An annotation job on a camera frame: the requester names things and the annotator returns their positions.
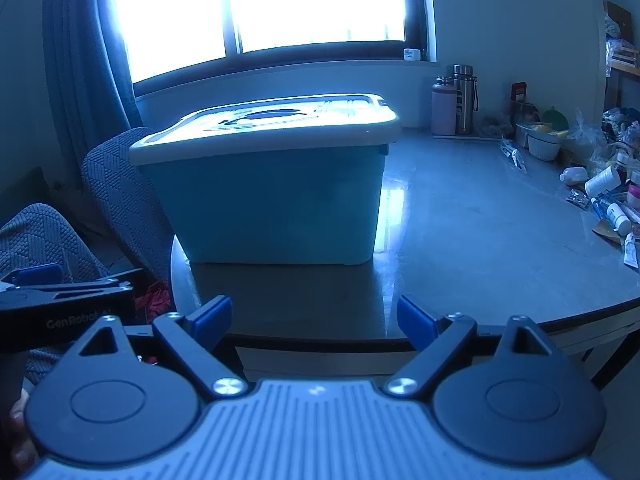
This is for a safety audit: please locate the grey desktop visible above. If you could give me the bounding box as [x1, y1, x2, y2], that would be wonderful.
[170, 127, 640, 357]

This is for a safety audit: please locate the white storage box lid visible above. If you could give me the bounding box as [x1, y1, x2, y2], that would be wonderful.
[128, 92, 402, 167]

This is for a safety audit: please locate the wooden shelf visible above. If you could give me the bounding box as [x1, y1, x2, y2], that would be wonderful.
[603, 0, 640, 116]

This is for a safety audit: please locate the person's left hand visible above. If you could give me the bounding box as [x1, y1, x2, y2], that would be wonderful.
[9, 394, 40, 471]

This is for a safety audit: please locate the white cylindrical bottle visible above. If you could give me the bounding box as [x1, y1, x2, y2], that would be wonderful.
[584, 165, 622, 199]

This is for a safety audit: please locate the crumpled plastic bag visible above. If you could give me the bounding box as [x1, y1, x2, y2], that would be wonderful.
[569, 107, 608, 166]

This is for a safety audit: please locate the window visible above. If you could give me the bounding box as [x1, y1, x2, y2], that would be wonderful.
[101, 0, 437, 97]

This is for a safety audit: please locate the green round lid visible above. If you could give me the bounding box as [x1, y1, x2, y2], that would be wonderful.
[542, 106, 571, 132]

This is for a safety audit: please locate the silver foil wrapper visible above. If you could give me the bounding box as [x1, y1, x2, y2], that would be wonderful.
[500, 140, 529, 172]

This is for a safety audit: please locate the blue curtain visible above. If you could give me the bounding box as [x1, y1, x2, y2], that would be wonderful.
[42, 0, 144, 173]

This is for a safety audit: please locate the black table leg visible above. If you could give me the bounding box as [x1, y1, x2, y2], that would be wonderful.
[589, 319, 640, 392]

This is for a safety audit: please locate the blue and white tube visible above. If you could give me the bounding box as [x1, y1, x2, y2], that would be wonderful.
[591, 197, 632, 237]

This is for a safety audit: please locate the blue plastic storage box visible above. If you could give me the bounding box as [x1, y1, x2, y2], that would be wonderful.
[137, 144, 392, 267]

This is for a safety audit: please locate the steel thermos flask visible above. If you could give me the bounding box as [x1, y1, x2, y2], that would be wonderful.
[452, 64, 479, 135]

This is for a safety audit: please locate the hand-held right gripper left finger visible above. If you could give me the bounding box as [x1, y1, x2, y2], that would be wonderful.
[79, 295, 249, 402]

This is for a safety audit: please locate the white food container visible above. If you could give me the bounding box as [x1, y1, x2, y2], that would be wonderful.
[515, 120, 567, 162]

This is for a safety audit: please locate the grey fabric chair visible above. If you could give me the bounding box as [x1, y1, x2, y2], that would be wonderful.
[81, 127, 174, 287]
[0, 203, 117, 387]

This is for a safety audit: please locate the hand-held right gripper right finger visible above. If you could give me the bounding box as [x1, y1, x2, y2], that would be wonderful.
[384, 294, 552, 402]

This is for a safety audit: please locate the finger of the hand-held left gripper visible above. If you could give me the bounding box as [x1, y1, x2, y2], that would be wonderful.
[0, 262, 147, 297]

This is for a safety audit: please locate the pink bottle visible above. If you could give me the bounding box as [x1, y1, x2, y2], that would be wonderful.
[432, 76, 459, 136]

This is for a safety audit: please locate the red cloth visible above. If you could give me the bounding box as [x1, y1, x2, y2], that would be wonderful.
[135, 281, 172, 312]

